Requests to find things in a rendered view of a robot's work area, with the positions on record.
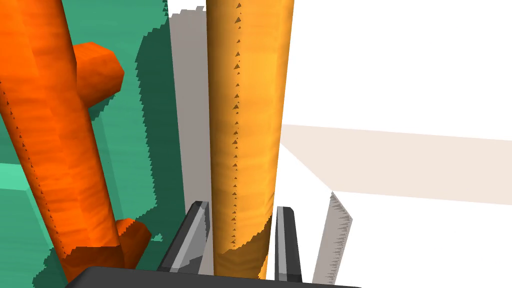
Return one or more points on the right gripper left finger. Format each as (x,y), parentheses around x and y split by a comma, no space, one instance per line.
(191,240)

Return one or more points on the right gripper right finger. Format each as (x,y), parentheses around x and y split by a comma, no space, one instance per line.
(286,244)

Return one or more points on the white cupboard door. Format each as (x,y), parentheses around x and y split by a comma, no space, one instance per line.
(400,248)

